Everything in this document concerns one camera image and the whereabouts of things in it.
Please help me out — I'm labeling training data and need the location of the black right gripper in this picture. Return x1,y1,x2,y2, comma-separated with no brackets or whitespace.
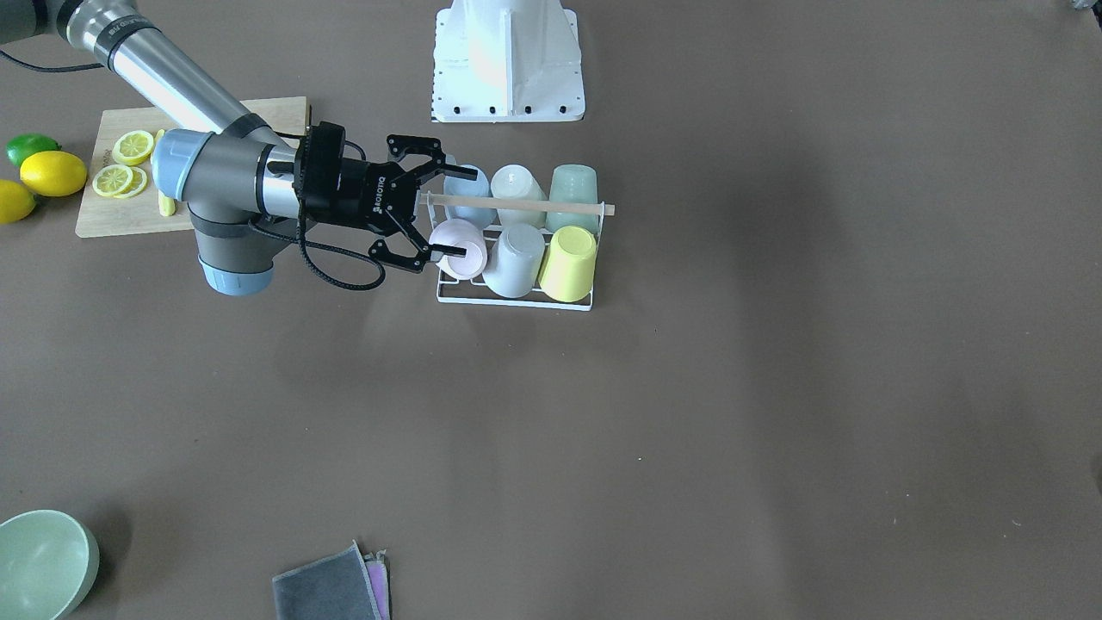
293,122,480,275

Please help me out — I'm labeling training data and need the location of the pink plastic cup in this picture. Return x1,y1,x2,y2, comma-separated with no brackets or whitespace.
428,218,490,280

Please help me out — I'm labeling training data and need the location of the green plastic cup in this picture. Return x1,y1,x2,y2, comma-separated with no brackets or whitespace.
545,164,599,235

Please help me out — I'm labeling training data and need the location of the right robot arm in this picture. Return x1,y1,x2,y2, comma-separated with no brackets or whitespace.
3,1,477,295

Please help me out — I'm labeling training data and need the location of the light blue plastic cup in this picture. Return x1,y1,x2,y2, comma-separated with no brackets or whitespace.
443,164,497,229

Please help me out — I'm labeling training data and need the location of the white plastic cup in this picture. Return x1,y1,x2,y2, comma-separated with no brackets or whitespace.
491,164,548,229

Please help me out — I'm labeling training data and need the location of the grey plastic cup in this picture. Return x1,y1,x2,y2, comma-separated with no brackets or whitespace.
482,222,545,300

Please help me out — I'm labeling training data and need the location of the yellow plastic cup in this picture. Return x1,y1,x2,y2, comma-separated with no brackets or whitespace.
536,226,597,303

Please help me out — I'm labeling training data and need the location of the yellow plastic knife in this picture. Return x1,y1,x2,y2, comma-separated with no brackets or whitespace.
149,128,177,217

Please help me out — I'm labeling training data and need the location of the lemon slice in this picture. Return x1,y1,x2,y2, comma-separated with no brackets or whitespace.
110,130,155,166
91,164,149,200

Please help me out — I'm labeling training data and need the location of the wooden cutting board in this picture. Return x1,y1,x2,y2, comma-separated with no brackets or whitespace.
75,96,311,239

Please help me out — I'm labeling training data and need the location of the purple folded cloth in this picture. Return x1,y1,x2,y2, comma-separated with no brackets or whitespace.
363,550,391,620

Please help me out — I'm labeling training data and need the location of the yellow lemon front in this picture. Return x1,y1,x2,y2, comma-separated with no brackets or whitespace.
19,152,88,197

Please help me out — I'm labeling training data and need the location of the grey folded cloth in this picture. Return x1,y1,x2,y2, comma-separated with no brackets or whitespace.
272,544,379,619

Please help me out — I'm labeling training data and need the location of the yellow lemon near lime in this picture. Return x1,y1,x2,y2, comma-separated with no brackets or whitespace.
0,180,37,225

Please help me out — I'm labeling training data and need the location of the green lime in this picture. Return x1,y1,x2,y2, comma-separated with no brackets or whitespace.
4,133,60,168

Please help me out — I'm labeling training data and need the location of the green ceramic bowl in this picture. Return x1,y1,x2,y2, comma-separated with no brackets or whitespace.
1,510,100,619

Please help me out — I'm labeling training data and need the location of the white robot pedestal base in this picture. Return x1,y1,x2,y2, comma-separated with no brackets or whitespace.
430,1,586,123

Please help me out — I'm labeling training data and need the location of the white wire cup holder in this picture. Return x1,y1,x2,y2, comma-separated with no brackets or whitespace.
418,191,614,311

